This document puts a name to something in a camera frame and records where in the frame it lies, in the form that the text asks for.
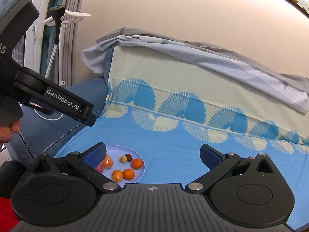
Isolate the pink red candy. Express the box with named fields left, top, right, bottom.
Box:
left=95, top=164, right=104, bottom=174

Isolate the small orange tangerine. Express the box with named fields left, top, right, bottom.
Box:
left=112, top=170, right=124, bottom=183

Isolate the dark red jujube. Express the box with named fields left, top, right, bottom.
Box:
left=125, top=154, right=132, bottom=162

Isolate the large orange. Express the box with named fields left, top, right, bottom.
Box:
left=101, top=154, right=114, bottom=170

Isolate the person's left hand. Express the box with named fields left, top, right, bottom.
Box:
left=0, top=120, right=21, bottom=144

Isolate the black smartphone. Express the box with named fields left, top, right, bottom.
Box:
left=27, top=101, right=49, bottom=111

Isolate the light blue round plate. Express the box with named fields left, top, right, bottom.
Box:
left=102, top=145, right=146, bottom=188

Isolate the grey curtain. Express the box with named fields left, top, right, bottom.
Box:
left=58, top=0, right=82, bottom=87

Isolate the blue patterned bed sheet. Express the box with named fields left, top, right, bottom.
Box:
left=57, top=47, right=308, bottom=229

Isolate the grey blue blanket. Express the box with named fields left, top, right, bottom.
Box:
left=81, top=28, right=308, bottom=114

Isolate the white window frame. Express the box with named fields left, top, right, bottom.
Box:
left=24, top=0, right=49, bottom=72

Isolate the white charging cable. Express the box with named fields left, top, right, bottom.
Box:
left=33, top=107, right=64, bottom=122

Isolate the garment steamer with hose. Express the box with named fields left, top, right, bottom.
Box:
left=42, top=5, right=91, bottom=87

